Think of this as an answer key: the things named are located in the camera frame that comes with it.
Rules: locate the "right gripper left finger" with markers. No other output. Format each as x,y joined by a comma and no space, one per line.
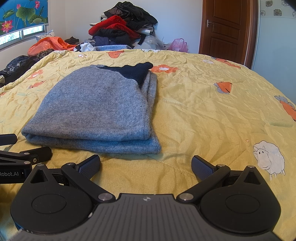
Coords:
79,176

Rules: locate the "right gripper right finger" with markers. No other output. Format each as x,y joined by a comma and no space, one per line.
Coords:
209,177

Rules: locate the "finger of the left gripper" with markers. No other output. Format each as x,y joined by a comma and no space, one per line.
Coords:
35,156
8,139

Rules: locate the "grey and navy knit sweater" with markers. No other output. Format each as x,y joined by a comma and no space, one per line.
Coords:
99,109

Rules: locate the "dark floral garment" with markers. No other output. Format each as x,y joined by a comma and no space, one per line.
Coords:
20,65

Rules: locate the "window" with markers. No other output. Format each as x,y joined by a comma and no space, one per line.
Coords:
15,37

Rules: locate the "orange garment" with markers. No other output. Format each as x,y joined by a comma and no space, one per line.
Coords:
55,43

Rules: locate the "white silver plastic bag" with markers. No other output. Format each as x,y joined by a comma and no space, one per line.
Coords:
84,47

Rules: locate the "lotus print window blind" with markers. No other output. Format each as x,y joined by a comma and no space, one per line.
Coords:
18,15

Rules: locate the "navy garment in pile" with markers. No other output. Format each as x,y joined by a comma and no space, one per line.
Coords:
111,37

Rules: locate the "light blue folded blanket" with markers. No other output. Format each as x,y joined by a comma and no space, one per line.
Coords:
112,47

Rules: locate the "pink plastic basket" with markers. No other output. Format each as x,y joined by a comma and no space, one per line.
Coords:
178,45

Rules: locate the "white frosted wardrobe door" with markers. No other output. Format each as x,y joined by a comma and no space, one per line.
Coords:
275,45

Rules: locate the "brown wooden door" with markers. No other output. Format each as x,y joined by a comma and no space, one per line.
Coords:
229,30

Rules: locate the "red garment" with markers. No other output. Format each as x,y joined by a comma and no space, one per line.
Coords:
114,23

